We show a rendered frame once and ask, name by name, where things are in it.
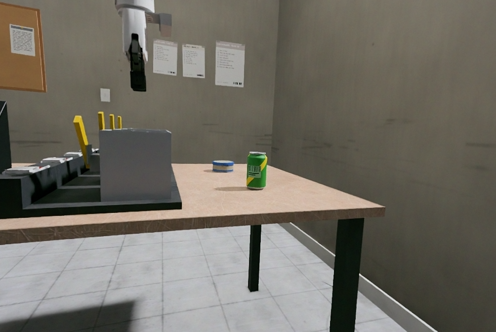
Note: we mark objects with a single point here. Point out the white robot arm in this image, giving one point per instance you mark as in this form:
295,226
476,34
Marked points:
163,19

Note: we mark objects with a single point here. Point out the green drink can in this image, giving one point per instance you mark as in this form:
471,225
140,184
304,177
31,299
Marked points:
256,170

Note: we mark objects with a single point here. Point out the round tin with blue-rimmed lid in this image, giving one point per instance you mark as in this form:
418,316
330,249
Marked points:
222,166

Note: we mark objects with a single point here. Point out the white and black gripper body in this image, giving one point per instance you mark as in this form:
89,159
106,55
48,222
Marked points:
134,21

